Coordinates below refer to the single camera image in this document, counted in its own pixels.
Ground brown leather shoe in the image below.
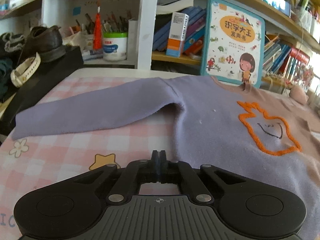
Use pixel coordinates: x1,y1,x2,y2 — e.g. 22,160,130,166
24,25,66,63

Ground white storage box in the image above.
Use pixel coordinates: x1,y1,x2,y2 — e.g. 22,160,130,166
299,7,313,34

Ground bunch of pens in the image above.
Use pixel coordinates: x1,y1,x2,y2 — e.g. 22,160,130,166
72,11,129,34

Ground pink checkered tablecloth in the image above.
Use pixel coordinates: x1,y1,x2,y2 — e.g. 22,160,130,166
0,75,320,240

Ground hanging charm with red tassel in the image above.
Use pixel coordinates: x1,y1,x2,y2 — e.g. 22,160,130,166
93,0,103,51

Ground thick red dictionary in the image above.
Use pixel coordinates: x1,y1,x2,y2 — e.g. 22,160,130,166
289,47,310,66

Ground smartphone with lit screen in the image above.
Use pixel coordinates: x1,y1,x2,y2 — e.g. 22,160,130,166
257,0,292,16

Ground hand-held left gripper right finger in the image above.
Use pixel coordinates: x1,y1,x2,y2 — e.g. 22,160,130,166
159,150,247,204

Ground white toothbrush box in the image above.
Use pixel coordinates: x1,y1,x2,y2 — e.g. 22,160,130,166
166,12,190,58

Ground pink and purple sweater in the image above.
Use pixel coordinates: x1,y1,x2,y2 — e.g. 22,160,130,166
11,75,320,205

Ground white and wooden bookshelf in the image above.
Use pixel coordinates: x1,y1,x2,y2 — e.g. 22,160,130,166
0,0,320,98

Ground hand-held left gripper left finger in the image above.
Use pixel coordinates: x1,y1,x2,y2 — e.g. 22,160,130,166
72,150,159,205

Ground teal children's sound book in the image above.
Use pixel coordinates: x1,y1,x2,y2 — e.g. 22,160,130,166
200,0,265,88

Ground row of leaning thin books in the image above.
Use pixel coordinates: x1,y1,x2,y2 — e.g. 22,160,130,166
262,35,292,76

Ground pink plush toy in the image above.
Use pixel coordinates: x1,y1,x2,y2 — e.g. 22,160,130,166
289,85,310,105

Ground leaning blue books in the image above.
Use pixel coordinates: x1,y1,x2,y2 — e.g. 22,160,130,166
152,5,208,56

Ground dark knitted slipper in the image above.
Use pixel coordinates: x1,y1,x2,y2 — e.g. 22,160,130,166
0,32,26,53

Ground thick white book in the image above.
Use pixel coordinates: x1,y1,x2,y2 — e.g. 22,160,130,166
156,0,195,15

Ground white charging cable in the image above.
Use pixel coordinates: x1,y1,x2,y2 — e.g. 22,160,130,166
282,12,306,94

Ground white and green tin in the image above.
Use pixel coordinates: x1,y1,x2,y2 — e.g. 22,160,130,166
102,31,128,61

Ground white woven wristband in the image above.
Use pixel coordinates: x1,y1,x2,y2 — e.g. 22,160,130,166
10,52,41,88

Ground colourful ornament tree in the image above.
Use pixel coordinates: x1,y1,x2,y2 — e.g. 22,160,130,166
292,65,316,88

